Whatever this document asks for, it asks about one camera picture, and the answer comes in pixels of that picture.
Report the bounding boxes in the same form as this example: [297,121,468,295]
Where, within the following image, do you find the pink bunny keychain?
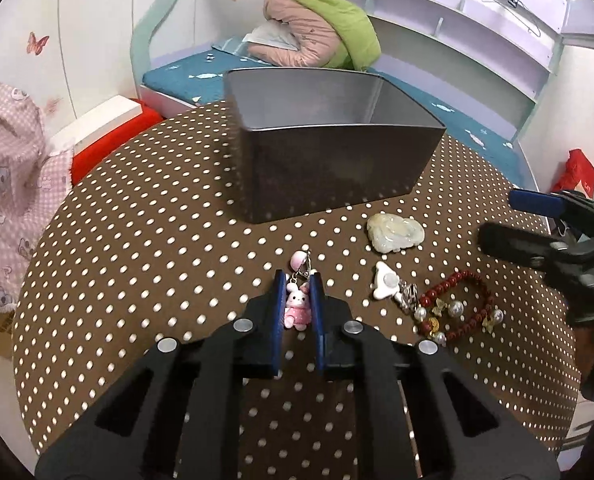
[283,250,312,332]

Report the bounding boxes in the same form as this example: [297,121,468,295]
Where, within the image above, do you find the red bead bracelet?
[401,268,505,348]

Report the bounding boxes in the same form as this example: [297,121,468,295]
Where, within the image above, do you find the dark grey jewelry box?
[223,67,446,223]

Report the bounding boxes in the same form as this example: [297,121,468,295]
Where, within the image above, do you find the red bag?
[552,148,594,198]

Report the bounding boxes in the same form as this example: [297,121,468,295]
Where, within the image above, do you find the brown polka dot tablecloth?
[14,103,579,479]

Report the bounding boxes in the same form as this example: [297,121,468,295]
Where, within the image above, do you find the white flower charm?
[372,261,400,300]

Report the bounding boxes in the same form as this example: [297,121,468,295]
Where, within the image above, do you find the white jade pendant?
[367,214,425,254]

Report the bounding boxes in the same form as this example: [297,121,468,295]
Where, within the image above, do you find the red storage box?
[72,100,163,185]

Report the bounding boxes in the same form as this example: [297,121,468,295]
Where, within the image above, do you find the white board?
[47,96,142,156]

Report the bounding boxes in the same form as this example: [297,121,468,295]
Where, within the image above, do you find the pink checkered cloth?
[0,82,73,313]

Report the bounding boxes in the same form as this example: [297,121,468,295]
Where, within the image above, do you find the pink and green quilt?
[246,0,382,72]

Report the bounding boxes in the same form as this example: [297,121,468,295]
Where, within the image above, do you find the white pillow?
[243,20,299,51]

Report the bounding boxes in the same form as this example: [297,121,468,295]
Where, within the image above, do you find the white wardrobe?
[0,0,154,131]

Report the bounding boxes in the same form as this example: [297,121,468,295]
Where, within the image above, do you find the pink butterfly sticker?
[26,32,50,56]

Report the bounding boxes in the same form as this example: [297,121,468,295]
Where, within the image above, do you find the teal bunk bed frame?
[130,0,594,188]

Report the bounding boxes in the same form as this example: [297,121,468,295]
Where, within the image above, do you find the wire clothes hanger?
[481,0,542,37]

